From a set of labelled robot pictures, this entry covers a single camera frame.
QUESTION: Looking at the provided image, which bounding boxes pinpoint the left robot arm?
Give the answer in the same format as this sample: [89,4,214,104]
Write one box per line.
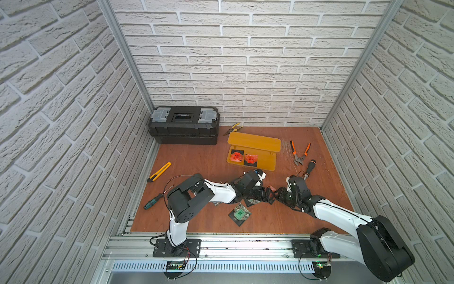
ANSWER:
[166,169,269,247]

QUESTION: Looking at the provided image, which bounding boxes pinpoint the aluminium front rail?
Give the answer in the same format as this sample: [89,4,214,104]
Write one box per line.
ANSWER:
[102,232,391,263]

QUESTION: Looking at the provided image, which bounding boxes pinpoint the black orange ratchet screwdriver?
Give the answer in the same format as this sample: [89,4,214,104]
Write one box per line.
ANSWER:
[306,159,316,175]

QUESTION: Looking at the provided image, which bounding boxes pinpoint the yellow wooden two-tier shelf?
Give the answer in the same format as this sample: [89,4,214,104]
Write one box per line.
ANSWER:
[227,132,281,171]

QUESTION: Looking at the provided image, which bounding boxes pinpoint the yellow black small pliers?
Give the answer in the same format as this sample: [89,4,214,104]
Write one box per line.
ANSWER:
[223,123,242,136]

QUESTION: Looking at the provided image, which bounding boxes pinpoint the left controller board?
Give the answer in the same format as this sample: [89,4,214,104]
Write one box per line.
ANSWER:
[164,260,187,280]

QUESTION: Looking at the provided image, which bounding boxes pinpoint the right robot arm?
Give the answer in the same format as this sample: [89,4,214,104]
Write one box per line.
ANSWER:
[274,176,415,282]

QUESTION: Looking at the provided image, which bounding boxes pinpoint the yellow utility knife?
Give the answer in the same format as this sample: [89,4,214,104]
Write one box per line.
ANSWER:
[147,162,171,183]

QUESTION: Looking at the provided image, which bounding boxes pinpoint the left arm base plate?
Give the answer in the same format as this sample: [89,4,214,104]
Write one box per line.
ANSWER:
[153,239,202,257]

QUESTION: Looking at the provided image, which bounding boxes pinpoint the right controller board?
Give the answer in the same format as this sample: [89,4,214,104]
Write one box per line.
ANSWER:
[312,262,332,280]

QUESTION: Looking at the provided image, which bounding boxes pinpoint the red tea bag front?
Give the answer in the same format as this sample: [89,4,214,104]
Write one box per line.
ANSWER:
[244,154,258,167]

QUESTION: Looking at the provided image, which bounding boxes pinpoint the controller board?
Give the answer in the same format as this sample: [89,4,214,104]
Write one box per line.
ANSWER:
[164,260,187,280]
[312,262,332,280]

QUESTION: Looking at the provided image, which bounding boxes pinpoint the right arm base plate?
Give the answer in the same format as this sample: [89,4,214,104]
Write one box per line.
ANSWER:
[291,239,341,259]

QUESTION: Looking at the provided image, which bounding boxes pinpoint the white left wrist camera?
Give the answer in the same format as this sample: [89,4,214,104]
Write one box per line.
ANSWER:
[254,169,266,181]

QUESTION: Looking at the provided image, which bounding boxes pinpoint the black plastic toolbox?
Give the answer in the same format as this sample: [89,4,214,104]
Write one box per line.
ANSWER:
[148,106,220,145]

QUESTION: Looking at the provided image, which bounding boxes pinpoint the green handled screwdriver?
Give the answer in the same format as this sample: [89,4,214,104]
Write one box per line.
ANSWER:
[144,193,163,210]

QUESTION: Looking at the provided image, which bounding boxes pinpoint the orange handled groove pliers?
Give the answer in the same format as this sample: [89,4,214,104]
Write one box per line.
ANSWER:
[290,140,312,167]

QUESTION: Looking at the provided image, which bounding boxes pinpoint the green tea bag front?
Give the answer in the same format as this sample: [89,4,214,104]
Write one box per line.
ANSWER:
[228,204,251,227]

